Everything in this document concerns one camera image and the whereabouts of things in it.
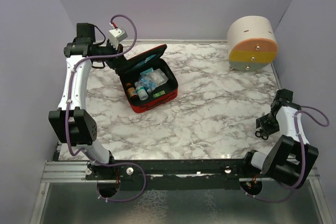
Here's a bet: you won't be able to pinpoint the black handled scissors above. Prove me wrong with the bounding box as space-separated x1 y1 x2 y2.
255 129 269 140

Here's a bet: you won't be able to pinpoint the brown bottle orange cap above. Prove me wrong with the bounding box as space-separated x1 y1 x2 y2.
125 82 138 100

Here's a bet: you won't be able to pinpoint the small teal clear pouch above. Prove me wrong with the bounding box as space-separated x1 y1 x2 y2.
140 68 153 76

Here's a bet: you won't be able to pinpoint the blue yellow plaster pack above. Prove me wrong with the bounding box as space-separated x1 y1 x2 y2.
128 52 156 69

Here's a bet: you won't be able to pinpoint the blue packets clear bag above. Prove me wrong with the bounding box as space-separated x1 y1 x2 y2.
138 73 156 93

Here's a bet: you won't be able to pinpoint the red black medicine case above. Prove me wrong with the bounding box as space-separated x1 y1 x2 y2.
115 44 178 113

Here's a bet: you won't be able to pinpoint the clear bottle green label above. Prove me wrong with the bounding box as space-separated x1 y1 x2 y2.
136 86 149 101

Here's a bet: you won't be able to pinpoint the white gauze clear bag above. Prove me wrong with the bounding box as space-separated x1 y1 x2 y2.
149 69 168 87

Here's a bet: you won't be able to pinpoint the small green box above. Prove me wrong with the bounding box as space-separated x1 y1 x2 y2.
153 90 165 98

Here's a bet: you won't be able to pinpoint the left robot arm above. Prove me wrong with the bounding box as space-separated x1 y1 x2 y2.
48 23 127 179

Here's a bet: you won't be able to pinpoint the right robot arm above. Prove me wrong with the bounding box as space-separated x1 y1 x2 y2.
241 89 319 189

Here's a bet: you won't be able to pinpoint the round pastel drawer cabinet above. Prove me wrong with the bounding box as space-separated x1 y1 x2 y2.
227 16 278 72

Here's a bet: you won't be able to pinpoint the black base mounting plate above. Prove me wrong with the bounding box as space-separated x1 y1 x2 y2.
86 158 266 191

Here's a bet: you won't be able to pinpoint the aluminium frame rail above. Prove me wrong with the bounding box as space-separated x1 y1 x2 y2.
40 159 321 183

